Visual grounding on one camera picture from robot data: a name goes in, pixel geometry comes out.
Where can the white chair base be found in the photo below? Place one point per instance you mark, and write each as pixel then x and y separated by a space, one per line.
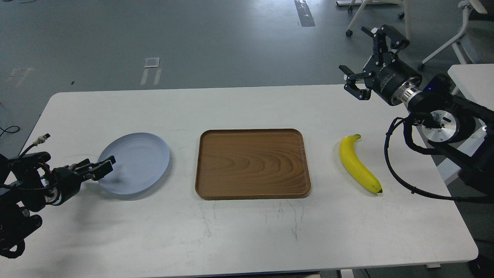
pixel 370 13

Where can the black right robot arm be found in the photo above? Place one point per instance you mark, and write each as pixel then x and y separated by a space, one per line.
pixel 439 122

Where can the brown wooden tray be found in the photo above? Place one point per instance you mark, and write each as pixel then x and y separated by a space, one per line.
pixel 252 164

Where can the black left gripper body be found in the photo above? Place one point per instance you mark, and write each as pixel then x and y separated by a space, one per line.
pixel 67 184

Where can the white rolling chair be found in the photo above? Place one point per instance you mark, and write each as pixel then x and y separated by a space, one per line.
pixel 473 44

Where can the light blue plate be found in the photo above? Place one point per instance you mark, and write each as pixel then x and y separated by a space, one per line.
pixel 141 160

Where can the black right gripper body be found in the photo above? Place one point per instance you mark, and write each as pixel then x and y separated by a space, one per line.
pixel 389 77

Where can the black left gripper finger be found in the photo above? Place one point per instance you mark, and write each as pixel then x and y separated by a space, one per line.
pixel 96 172
pixel 77 167

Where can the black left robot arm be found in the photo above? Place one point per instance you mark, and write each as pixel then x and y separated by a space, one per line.
pixel 28 185

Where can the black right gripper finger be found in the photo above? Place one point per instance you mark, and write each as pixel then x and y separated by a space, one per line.
pixel 351 86
pixel 387 42

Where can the yellow banana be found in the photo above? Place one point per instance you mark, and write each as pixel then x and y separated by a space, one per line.
pixel 355 167

